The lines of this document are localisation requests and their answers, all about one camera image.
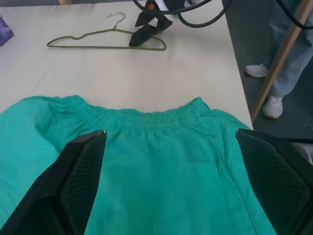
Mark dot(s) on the light wooden pole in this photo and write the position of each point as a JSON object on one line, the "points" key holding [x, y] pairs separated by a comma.
{"points": [[275, 71]]}

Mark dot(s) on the green t-shirt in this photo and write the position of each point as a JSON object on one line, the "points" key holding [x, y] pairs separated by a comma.
{"points": [[156, 171]]}

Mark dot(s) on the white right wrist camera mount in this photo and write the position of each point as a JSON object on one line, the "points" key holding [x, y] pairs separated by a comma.
{"points": [[163, 3]]}

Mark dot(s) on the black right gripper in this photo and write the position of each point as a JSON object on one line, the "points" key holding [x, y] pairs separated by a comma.
{"points": [[152, 11]]}

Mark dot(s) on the small purple tissue pack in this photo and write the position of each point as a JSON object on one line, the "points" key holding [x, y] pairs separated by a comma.
{"points": [[5, 33]]}

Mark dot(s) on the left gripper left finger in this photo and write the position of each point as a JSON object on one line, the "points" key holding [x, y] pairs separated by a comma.
{"points": [[49, 191]]}

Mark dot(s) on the bystander in blue jeans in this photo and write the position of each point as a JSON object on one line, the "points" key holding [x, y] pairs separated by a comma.
{"points": [[291, 58]]}

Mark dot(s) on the white sneaker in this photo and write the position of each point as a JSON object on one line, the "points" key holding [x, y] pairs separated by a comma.
{"points": [[256, 70], [272, 106]]}

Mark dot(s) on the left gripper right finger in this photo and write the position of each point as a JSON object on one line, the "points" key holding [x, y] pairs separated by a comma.
{"points": [[278, 186]]}

